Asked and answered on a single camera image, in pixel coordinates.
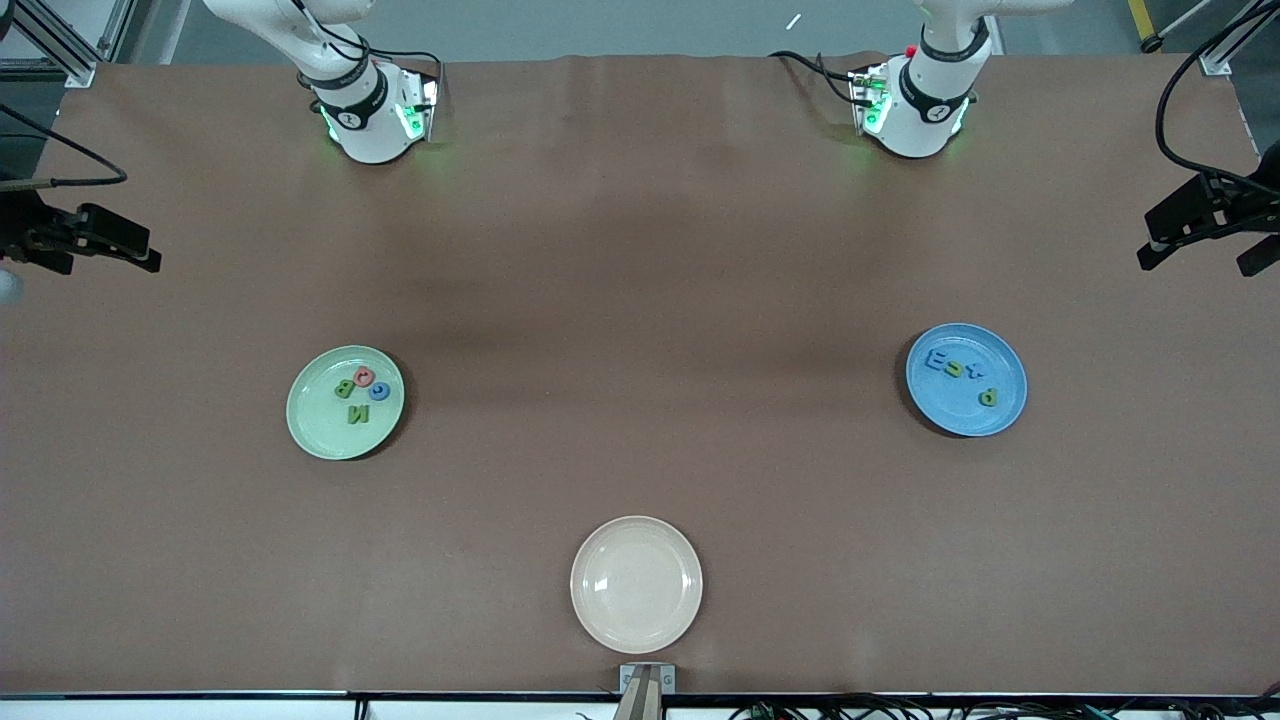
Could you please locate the yellow pole black foot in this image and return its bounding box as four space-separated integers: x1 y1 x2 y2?
1128 0 1166 54

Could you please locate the light green plate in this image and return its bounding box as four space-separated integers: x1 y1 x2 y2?
286 345 406 462

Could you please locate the blue plate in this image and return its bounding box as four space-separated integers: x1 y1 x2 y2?
905 323 1029 439

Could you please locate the metal base box green light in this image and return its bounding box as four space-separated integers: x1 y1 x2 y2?
848 66 891 137
398 72 443 143

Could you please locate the brown table cover sheet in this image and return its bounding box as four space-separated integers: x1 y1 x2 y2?
0 52 1280 696

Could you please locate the cream white plate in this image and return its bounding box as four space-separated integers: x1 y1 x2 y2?
570 515 704 655

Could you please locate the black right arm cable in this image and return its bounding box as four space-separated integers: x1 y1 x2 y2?
0 102 129 191

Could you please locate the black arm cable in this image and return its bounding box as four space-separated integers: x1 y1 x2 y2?
1156 5 1280 201
0 102 129 191

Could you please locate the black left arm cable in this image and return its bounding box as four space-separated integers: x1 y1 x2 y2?
1156 5 1280 201

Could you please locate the aluminium frame profile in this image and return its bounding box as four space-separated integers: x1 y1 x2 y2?
1195 0 1271 77
0 0 136 89

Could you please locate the black base cable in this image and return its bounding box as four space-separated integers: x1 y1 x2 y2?
768 50 863 107

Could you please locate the black cable bundle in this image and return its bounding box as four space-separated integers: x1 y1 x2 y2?
728 692 1280 720

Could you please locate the white table edge rail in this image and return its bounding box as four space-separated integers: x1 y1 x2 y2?
0 690 1280 720

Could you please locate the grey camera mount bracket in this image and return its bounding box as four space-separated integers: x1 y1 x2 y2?
618 663 677 720

